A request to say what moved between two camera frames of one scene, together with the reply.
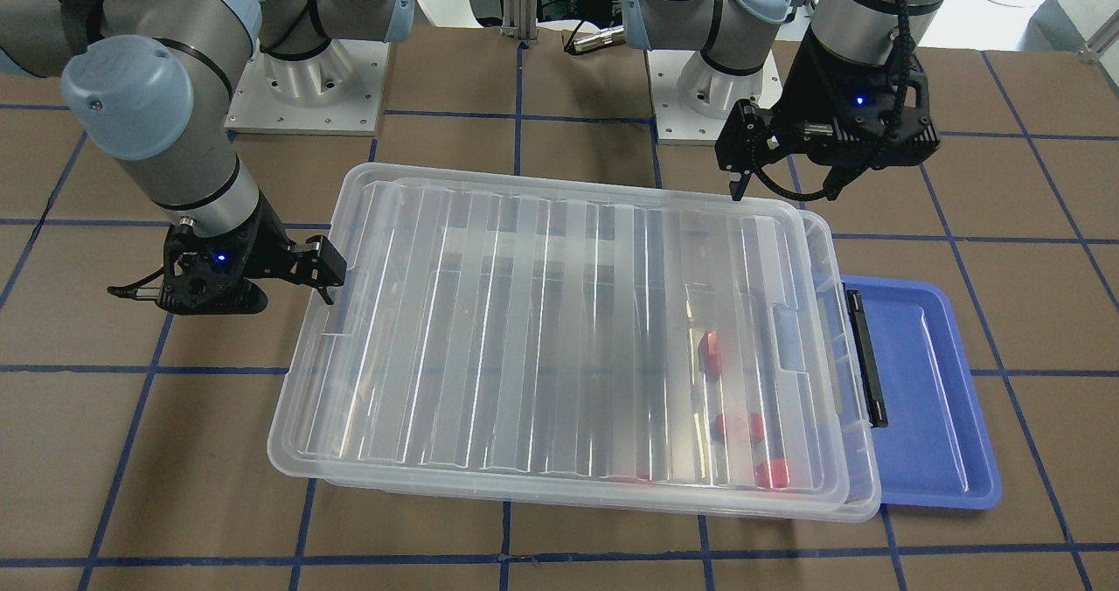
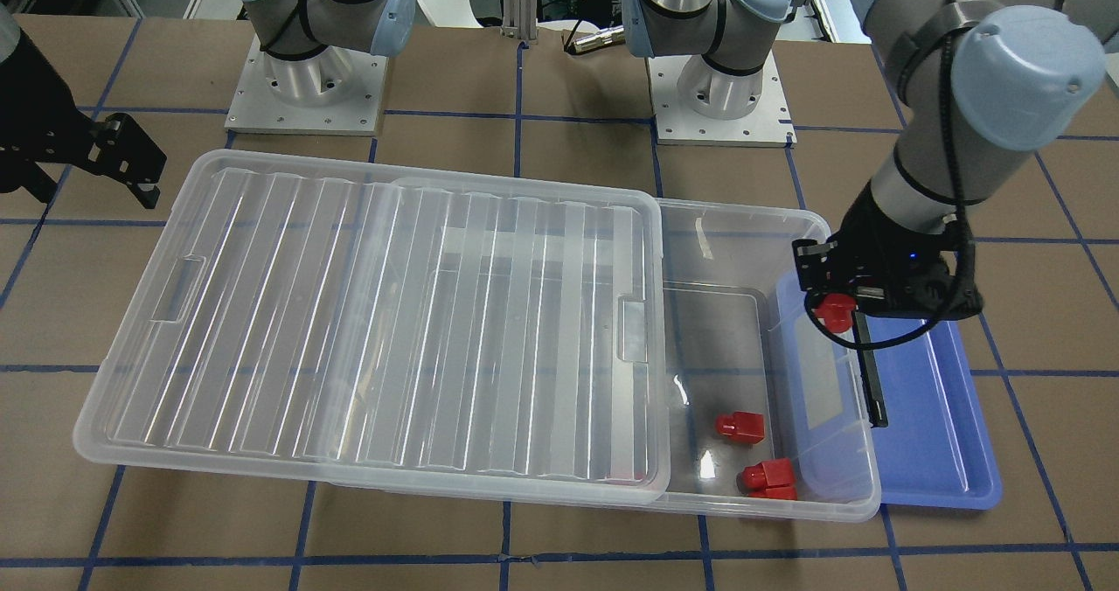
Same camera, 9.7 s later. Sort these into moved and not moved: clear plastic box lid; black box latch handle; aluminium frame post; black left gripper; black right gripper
Moved: black right gripper; black left gripper; clear plastic box lid
Not moved: black box latch handle; aluminium frame post
